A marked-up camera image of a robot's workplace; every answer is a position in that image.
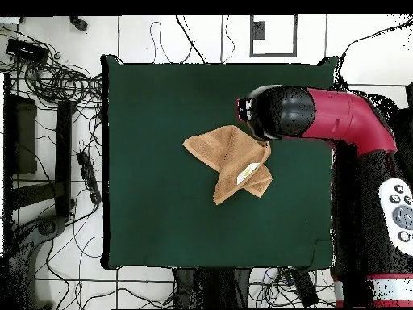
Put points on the tan terry towel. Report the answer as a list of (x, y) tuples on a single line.
[(226, 155)]

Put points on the small dark grey block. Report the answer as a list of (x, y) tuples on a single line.
[(259, 30)]

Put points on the dark grey pedestal leg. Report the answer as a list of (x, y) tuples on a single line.
[(48, 226)]

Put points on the black pedestal column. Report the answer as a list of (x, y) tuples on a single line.
[(222, 287)]

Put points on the black power strip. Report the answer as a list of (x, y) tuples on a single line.
[(88, 176)]

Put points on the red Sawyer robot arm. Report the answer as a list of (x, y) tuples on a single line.
[(338, 116)]

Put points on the grey rectangular frame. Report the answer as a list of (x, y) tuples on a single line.
[(272, 55)]

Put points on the small black object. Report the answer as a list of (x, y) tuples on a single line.
[(80, 24)]

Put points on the dark flat panel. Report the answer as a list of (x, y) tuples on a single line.
[(24, 135)]

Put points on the black upright bar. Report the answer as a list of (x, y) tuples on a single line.
[(63, 155)]

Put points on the dark green table cloth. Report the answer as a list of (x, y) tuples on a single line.
[(161, 226)]

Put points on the black rectangular box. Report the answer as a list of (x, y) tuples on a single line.
[(25, 50)]

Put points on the black adaptor box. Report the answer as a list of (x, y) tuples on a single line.
[(303, 287)]

